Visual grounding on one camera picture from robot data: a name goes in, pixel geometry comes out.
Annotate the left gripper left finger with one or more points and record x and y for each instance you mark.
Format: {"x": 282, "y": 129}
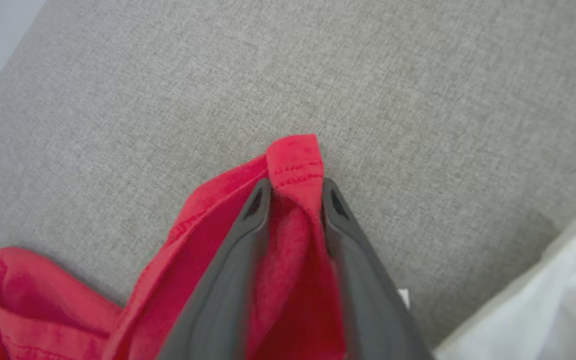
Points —
{"x": 218, "y": 300}

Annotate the red white basketball jersey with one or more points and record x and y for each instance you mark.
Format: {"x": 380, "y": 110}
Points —
{"x": 293, "y": 160}

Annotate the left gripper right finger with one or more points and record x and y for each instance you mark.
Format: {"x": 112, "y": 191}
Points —
{"x": 368, "y": 300}

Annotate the grey fabric sofa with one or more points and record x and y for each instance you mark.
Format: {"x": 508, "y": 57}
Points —
{"x": 418, "y": 100}

